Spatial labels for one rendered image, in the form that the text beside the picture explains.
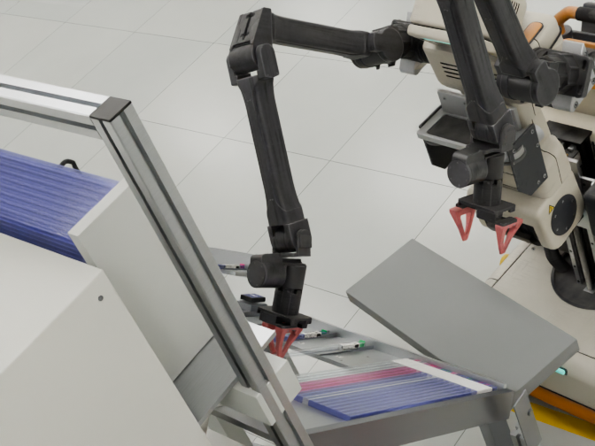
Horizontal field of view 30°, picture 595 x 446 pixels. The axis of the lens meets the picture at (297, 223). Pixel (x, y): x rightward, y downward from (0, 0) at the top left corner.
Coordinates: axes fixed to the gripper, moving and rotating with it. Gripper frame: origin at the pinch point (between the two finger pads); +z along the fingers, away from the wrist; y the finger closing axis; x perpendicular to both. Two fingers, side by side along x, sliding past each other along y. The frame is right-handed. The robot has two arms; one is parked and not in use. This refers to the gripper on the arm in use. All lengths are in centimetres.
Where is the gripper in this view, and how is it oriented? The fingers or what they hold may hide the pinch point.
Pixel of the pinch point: (277, 354)
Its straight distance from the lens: 234.1
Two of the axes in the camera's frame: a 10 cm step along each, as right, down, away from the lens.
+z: -1.7, 9.8, 1.2
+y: 7.4, 2.1, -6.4
